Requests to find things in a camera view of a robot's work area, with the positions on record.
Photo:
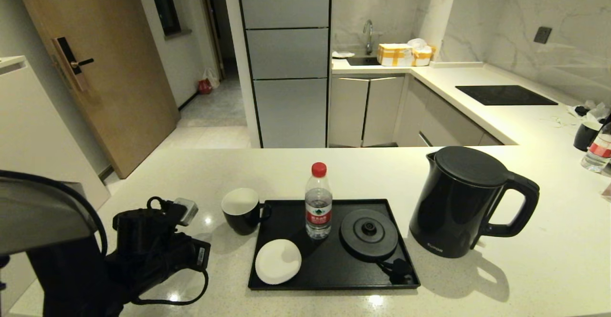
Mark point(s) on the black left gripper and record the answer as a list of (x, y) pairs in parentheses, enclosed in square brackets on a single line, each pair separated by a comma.
[(152, 245)]

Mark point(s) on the black cup white inside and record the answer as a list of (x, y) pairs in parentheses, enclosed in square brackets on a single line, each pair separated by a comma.
[(243, 222)]

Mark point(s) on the water bottle with red cap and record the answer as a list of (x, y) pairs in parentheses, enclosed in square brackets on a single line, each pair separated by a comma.
[(319, 212)]

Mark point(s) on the black electric kettle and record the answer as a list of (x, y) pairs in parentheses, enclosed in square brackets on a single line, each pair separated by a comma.
[(453, 207)]

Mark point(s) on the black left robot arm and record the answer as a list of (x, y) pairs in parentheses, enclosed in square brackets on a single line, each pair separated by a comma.
[(62, 269)]

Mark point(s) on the black round kettle base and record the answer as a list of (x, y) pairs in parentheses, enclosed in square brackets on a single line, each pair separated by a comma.
[(367, 243)]

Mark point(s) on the white round saucer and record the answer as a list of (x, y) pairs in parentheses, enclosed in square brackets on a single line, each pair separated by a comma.
[(278, 262)]

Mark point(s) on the black rectangular tray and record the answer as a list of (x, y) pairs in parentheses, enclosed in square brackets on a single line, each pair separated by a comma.
[(334, 271)]

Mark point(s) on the red bag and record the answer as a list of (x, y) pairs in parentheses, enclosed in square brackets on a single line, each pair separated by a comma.
[(205, 86)]

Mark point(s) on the white plastic shopping bag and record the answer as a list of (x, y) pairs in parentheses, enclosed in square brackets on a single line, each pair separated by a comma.
[(213, 77)]

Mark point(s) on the brown wooden door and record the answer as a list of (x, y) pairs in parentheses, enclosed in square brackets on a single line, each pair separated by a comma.
[(119, 68)]

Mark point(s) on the white side cabinet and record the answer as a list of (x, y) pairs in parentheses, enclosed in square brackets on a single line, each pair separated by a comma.
[(38, 131)]

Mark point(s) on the grey lower cabinet door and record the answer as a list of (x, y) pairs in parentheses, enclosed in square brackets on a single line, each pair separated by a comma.
[(382, 108), (347, 110)]

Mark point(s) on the tall grey cabinet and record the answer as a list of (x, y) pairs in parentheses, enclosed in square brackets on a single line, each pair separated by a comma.
[(286, 54)]

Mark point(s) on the black gold door lock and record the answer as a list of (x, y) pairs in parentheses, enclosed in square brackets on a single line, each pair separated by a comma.
[(70, 62)]

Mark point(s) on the small white dish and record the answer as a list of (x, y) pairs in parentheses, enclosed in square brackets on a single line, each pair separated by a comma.
[(342, 54)]

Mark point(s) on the dark narrow window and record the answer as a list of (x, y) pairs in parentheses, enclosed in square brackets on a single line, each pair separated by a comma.
[(164, 2)]

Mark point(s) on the dark kitchen sink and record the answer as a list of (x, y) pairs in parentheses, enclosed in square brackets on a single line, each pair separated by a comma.
[(363, 60)]

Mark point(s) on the chrome sink faucet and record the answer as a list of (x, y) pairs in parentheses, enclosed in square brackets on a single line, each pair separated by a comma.
[(369, 43)]

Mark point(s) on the large yellow taped cardboard box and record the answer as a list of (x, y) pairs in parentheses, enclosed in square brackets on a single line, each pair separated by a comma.
[(394, 55)]

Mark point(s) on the grey drawer cabinet front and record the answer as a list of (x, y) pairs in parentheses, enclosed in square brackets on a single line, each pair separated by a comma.
[(444, 120)]

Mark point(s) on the small yellow taped cardboard box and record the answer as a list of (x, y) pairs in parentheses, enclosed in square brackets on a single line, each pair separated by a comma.
[(424, 58)]

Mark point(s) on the white crumpled plastic bag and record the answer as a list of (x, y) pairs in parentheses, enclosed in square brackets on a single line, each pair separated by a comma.
[(419, 43)]

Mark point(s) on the black induction cooktop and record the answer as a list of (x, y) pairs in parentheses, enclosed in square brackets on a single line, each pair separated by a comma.
[(506, 95)]

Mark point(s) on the black mug white rim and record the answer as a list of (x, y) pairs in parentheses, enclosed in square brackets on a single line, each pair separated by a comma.
[(585, 137)]

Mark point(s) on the clear bottle with red label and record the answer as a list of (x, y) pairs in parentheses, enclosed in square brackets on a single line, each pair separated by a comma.
[(596, 156)]

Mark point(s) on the small brown object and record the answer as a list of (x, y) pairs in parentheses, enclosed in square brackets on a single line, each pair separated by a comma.
[(607, 191)]

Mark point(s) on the crumpled white tissue pile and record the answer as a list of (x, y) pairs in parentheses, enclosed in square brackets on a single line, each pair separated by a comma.
[(594, 112)]

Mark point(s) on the dark wall socket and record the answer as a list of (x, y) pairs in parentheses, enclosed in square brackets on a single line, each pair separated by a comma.
[(542, 35)]

